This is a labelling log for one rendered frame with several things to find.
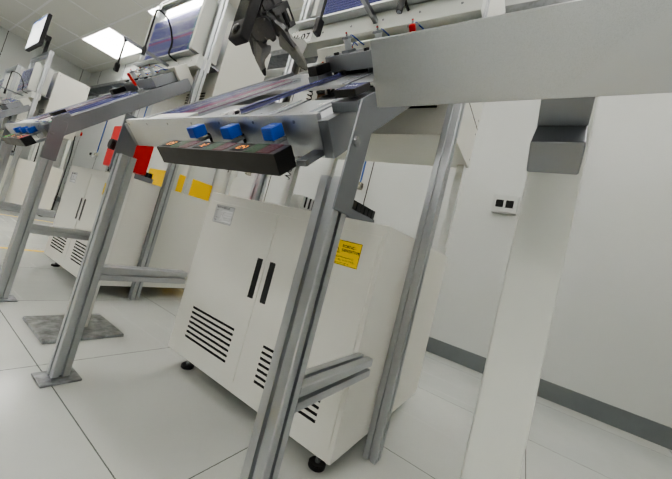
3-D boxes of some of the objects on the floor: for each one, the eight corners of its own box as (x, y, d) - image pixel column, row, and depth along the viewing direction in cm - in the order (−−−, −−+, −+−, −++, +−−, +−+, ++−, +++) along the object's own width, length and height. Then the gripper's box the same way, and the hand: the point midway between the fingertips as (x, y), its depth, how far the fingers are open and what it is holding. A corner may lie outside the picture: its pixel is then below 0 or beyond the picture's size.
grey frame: (221, 634, 41) (523, -511, 54) (44, 376, 84) (236, -229, 97) (382, 457, 87) (524, -139, 100) (215, 348, 130) (330, -59, 142)
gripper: (297, -42, 64) (327, 57, 78) (236, -18, 75) (272, 65, 88) (273, -30, 60) (309, 73, 73) (212, -6, 71) (254, 80, 84)
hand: (283, 74), depth 80 cm, fingers open, 14 cm apart
